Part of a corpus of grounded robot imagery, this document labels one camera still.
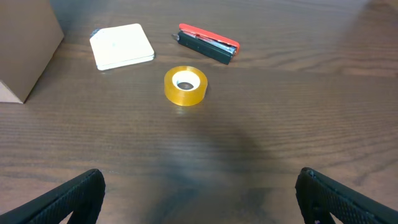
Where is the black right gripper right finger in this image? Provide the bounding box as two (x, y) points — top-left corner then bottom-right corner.
(295, 167), (397, 224)

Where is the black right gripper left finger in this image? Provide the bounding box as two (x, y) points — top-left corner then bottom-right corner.
(1, 169), (106, 224)

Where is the yellow clear tape roll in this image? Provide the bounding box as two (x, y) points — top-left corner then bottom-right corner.
(164, 66), (208, 106)

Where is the yellow sticky note pad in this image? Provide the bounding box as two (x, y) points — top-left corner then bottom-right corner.
(90, 24), (155, 71)

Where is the red black stapler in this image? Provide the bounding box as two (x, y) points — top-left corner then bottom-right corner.
(172, 24), (240, 65)

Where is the brown cardboard box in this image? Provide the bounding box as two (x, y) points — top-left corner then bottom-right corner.
(1, 0), (64, 104)

